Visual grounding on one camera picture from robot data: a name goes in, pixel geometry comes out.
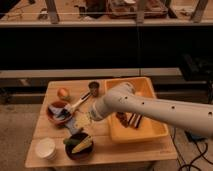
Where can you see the wooden table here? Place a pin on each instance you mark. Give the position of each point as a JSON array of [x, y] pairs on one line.
[[105, 150]]

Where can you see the dark grape bunch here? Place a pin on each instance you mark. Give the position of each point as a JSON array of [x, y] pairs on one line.
[[122, 117]]

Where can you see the red bowl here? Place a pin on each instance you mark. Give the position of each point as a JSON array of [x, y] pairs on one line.
[[58, 112]]

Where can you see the yellow plastic bin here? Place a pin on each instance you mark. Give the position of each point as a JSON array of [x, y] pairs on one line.
[[146, 128]]

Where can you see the green cucumber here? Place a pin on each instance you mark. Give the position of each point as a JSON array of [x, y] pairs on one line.
[[71, 141]]

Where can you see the white paper cup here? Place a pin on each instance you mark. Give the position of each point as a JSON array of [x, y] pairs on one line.
[[46, 148]]

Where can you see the red yellow apple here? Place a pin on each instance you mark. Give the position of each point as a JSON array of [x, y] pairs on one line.
[[63, 94]]

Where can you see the blue cloth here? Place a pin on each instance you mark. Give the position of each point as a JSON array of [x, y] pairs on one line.
[[70, 125]]

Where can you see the yellow banana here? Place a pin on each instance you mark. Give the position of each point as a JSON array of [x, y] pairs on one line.
[[85, 143]]

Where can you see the striped brown white block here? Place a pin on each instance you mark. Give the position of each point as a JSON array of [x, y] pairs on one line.
[[135, 120]]

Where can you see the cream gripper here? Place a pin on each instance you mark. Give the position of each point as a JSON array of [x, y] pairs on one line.
[[82, 120]]

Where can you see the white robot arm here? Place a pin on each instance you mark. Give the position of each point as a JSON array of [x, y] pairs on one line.
[[191, 117]]

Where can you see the white handled brush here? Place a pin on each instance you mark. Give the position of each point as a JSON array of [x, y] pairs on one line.
[[72, 108]]

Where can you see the dark brown bowl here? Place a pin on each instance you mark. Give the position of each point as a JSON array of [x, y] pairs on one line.
[[82, 154]]

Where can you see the metal cup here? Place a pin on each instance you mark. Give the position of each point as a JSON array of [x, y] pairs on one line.
[[94, 88]]

